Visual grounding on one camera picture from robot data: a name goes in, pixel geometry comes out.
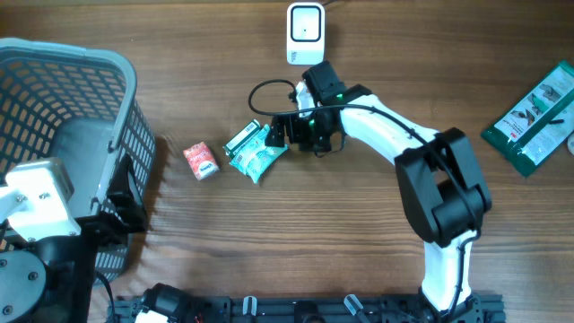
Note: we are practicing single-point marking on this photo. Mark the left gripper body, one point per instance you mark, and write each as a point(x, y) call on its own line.
point(105, 228)

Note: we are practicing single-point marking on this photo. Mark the green 3M gloves package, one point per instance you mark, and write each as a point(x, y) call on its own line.
point(528, 133)

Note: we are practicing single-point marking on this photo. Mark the grey plastic mesh basket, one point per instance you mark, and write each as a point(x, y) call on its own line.
point(79, 105)

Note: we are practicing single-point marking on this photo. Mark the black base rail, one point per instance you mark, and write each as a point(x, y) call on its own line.
point(309, 309)

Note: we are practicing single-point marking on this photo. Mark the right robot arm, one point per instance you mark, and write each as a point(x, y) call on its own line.
point(443, 192)

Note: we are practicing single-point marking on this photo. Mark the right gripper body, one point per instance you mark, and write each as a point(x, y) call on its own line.
point(310, 131)

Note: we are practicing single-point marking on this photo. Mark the white barcode scanner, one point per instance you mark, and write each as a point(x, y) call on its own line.
point(305, 33)

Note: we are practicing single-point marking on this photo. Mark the orange Kleenex tissue pack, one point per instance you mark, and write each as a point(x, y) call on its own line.
point(201, 160)

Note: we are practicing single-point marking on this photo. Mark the green Axe Brand box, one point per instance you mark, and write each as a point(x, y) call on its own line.
point(241, 138)

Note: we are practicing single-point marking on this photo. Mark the light green wipes pack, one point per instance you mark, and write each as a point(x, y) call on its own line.
point(255, 157)

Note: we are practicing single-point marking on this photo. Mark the green lidded jar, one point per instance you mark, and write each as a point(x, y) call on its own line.
point(570, 144)

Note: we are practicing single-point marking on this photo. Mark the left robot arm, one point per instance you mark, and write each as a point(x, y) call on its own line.
point(53, 282)

